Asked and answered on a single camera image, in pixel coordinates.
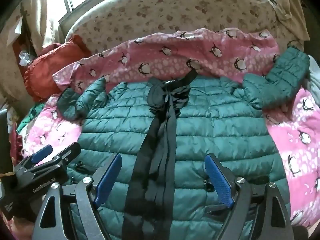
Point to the green cloth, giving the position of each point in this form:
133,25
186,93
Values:
27,122

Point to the cream curtain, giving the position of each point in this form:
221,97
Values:
42,22

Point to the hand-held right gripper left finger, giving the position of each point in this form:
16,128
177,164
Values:
108,180

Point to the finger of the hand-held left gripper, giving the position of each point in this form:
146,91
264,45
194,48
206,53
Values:
41,153
67,153

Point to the beige crumpled cloth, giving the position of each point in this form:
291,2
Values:
282,5

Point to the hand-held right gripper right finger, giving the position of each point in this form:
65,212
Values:
219,181

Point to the dark red cloth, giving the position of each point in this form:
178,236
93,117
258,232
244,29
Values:
16,145

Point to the beige floral bed sheet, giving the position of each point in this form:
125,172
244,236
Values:
162,7

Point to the pink penguin print blanket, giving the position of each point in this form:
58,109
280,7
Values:
175,47

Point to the teal quilted puffer jacket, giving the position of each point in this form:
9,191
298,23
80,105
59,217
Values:
212,120

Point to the grey fleece cloth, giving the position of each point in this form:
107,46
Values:
313,80

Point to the red ruffled pillow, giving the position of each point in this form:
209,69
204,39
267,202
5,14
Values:
50,70

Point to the clear crumpled plastic bag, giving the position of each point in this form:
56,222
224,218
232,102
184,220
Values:
26,57

